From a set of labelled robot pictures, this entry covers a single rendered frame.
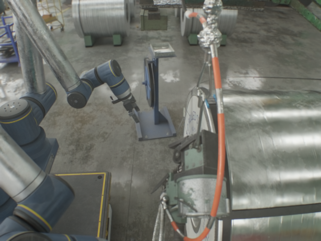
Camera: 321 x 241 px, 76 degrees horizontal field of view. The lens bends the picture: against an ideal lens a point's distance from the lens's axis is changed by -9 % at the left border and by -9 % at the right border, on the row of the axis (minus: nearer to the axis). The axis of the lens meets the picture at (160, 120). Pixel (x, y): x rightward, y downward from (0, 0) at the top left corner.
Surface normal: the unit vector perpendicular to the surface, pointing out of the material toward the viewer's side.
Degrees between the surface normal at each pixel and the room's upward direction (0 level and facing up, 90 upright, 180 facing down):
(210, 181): 27
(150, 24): 92
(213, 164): 43
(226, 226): 51
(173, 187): 58
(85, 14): 79
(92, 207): 0
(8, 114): 6
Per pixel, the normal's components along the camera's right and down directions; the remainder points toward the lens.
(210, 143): 0.58, -0.36
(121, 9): 0.02, 0.33
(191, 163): -0.82, -0.28
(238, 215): 0.01, -0.08
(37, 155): 0.29, -0.57
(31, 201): 0.33, 0.16
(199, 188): -0.23, -0.45
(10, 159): 0.74, -0.26
